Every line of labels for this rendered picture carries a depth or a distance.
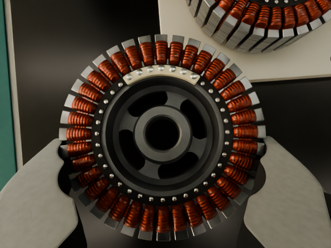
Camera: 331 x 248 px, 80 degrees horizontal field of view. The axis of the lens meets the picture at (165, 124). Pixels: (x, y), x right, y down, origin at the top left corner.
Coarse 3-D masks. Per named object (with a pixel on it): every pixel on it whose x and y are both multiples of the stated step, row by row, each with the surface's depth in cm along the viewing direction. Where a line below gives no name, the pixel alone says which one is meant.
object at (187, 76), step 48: (144, 48) 11; (192, 48) 11; (96, 96) 10; (144, 96) 13; (192, 96) 13; (240, 96) 11; (96, 144) 10; (144, 144) 11; (192, 144) 13; (240, 144) 10; (96, 192) 10; (144, 192) 11; (192, 192) 10; (240, 192) 10
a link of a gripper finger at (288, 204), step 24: (264, 168) 9; (288, 168) 9; (264, 192) 8; (288, 192) 8; (312, 192) 8; (264, 216) 7; (288, 216) 7; (312, 216) 7; (240, 240) 7; (264, 240) 6; (288, 240) 6; (312, 240) 6
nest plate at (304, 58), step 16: (160, 0) 16; (176, 0) 16; (160, 16) 16; (176, 16) 16; (192, 16) 16; (176, 32) 16; (192, 32) 16; (320, 32) 16; (224, 48) 16; (288, 48) 16; (304, 48) 16; (320, 48) 16; (240, 64) 16; (256, 64) 16; (272, 64) 16; (288, 64) 16; (304, 64) 16; (320, 64) 16; (256, 80) 16; (272, 80) 17
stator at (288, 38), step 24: (192, 0) 14; (216, 0) 12; (240, 0) 12; (264, 0) 12; (288, 0) 12; (312, 0) 12; (216, 24) 13; (240, 24) 12; (264, 24) 12; (288, 24) 12; (312, 24) 12; (240, 48) 15; (264, 48) 15
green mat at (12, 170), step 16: (0, 0) 19; (0, 16) 19; (0, 32) 19; (0, 48) 19; (0, 64) 19; (0, 80) 19; (0, 96) 19; (0, 112) 19; (0, 128) 19; (0, 144) 19; (0, 160) 19; (0, 176) 19
